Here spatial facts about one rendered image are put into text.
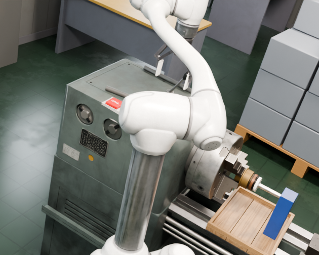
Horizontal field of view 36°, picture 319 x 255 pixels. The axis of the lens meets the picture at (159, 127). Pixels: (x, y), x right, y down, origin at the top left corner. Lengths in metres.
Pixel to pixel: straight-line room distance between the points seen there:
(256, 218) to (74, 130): 0.93
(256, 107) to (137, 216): 2.93
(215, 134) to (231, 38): 5.28
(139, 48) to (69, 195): 2.53
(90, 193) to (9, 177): 1.32
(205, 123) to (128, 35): 3.39
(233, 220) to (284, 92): 2.16
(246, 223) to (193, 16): 0.96
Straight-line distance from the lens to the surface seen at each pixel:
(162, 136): 1.41
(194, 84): 1.56
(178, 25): 1.89
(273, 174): 4.31
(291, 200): 2.12
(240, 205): 2.35
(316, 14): 4.48
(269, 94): 4.29
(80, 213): 2.45
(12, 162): 3.70
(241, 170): 2.13
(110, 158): 2.16
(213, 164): 2.05
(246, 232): 2.22
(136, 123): 1.38
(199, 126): 1.42
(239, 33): 6.61
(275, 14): 7.90
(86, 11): 5.00
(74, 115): 2.19
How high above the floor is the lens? 2.29
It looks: 31 degrees down
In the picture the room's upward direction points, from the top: 15 degrees clockwise
